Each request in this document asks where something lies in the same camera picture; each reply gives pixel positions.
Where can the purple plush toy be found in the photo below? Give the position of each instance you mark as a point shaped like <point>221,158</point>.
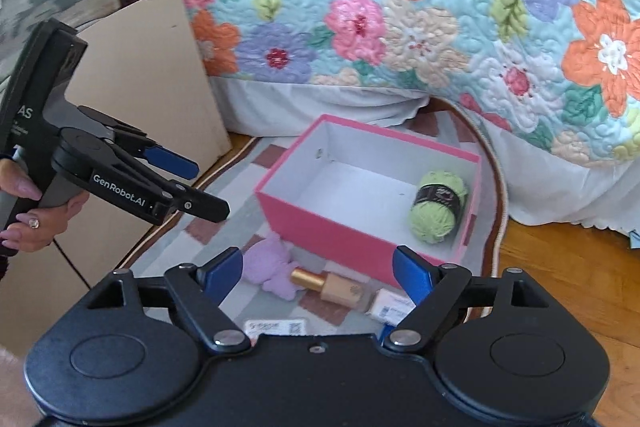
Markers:
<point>269,264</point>

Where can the green yarn ball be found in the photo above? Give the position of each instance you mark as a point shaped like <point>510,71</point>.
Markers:
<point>438,206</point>

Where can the person's left hand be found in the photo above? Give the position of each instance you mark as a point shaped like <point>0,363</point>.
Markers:
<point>36,229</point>

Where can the beige wooden cabinet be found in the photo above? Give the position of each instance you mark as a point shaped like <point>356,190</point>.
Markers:
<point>120,110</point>

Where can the white bed skirt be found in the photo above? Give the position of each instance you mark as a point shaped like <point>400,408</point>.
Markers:
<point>542,187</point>

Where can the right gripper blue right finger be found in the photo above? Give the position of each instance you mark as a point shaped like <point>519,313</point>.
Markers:
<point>436,291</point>

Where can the white soap packet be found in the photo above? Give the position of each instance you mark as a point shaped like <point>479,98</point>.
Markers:
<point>389,308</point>

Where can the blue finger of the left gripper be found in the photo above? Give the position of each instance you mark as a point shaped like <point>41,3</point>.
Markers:
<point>118,178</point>
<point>139,145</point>

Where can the checkered floor rug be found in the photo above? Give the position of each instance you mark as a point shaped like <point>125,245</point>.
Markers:
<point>194,240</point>

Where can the floral quilt bedspread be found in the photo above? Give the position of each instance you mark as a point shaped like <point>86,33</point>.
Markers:
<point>563,75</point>

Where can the pink cardboard box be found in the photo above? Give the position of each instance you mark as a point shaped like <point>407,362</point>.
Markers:
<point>343,191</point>

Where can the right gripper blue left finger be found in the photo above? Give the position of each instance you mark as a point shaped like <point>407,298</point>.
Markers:
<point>197,293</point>

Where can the blue wet wipes pack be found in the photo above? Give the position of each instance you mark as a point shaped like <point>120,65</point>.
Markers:
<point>387,329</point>

